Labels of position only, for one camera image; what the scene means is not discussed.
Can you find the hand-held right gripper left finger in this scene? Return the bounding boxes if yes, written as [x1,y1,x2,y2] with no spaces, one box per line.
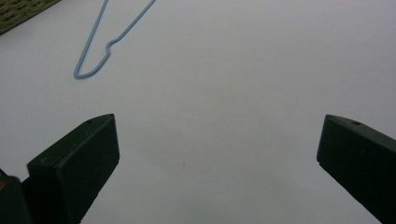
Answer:
[21,113,120,224]

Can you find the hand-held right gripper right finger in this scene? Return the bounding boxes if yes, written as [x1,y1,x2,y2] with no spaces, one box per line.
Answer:
[316,114,396,224]

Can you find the light blue wire hanger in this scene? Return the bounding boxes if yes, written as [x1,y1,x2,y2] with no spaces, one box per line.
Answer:
[73,0,157,80]

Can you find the green knitted cloth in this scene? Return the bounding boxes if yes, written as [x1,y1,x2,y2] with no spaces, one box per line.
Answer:
[0,0,63,35]

